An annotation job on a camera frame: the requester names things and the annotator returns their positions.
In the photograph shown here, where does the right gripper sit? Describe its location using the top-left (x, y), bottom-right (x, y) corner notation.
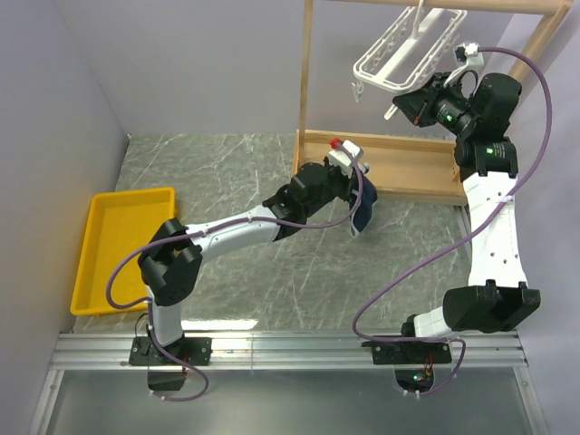
top-left (393, 72), bottom-right (478, 138)

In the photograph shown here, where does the navy blue underwear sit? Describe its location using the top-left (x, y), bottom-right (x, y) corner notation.
top-left (350, 163), bottom-right (378, 237)

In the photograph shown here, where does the white clip hanger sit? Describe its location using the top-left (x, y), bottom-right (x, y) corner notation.
top-left (351, 1), bottom-right (468, 102)

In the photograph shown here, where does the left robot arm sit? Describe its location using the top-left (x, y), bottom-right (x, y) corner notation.
top-left (138, 157), bottom-right (361, 364)

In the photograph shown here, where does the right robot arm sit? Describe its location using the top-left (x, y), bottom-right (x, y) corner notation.
top-left (393, 72), bottom-right (541, 363)

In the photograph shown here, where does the yellow plastic tray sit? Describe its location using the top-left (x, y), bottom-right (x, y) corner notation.
top-left (70, 187), bottom-right (176, 316)

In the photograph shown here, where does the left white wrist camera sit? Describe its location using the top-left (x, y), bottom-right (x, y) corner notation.
top-left (327, 138), bottom-right (364, 177)

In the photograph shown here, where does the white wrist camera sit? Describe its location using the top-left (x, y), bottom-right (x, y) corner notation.
top-left (444, 42), bottom-right (485, 87)
top-left (327, 138), bottom-right (364, 177)

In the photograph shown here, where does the wooden hanging rack frame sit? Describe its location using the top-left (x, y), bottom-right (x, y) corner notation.
top-left (293, 1), bottom-right (573, 206)

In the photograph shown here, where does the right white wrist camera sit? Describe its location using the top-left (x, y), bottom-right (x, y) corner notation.
top-left (444, 42), bottom-right (485, 87)

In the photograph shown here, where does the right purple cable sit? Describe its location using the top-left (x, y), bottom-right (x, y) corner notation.
top-left (352, 44), bottom-right (553, 398)

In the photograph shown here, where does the purple cable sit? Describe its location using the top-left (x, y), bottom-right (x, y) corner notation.
top-left (106, 153), bottom-right (366, 402)
top-left (352, 44), bottom-right (553, 398)

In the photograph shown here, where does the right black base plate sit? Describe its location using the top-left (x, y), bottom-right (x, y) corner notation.
top-left (362, 341), bottom-right (452, 365)

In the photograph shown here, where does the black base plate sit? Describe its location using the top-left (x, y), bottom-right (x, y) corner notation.
top-left (129, 336), bottom-right (212, 366)
top-left (362, 341), bottom-right (452, 365)

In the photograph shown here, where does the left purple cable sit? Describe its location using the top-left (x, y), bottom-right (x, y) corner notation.
top-left (106, 153), bottom-right (366, 402)

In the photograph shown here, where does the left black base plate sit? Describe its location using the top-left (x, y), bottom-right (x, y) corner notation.
top-left (129, 336), bottom-right (212, 366)

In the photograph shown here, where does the aluminium rail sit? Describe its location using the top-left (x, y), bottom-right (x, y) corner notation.
top-left (49, 330), bottom-right (528, 371)

